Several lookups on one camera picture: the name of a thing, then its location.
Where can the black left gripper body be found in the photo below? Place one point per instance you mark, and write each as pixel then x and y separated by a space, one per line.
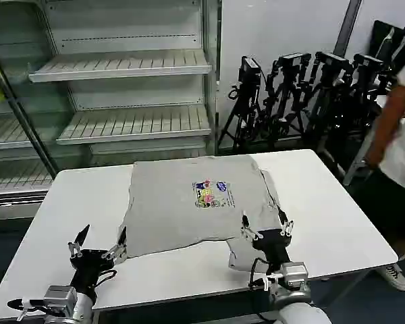
pixel 89 263

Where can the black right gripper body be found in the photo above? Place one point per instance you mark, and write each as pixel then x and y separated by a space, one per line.
pixel 271 243

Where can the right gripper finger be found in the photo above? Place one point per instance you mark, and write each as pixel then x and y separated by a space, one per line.
pixel 248 231
pixel 285 227

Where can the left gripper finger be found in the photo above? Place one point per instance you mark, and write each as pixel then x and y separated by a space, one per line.
pixel 121 248
pixel 79 239

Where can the grey printed t-shirt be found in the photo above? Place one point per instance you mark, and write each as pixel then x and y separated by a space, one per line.
pixel 175 209

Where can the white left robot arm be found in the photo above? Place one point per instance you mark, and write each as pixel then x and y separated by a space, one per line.
pixel 59 298

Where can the person's hand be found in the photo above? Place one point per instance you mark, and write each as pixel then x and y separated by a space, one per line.
pixel 375 159

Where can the person's white shoe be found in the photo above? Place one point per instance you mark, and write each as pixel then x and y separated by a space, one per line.
pixel 395 276

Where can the person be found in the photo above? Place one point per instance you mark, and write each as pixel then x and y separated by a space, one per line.
pixel 403 158

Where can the white empty display shelf unit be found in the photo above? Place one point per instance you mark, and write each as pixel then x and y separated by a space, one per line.
pixel 128 64

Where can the black camera tripod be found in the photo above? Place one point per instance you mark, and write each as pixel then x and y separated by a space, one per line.
pixel 366 77
pixel 330 94
pixel 288 91
pixel 248 98

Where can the grey wall conduit strip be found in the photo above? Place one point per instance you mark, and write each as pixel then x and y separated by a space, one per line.
pixel 345 27

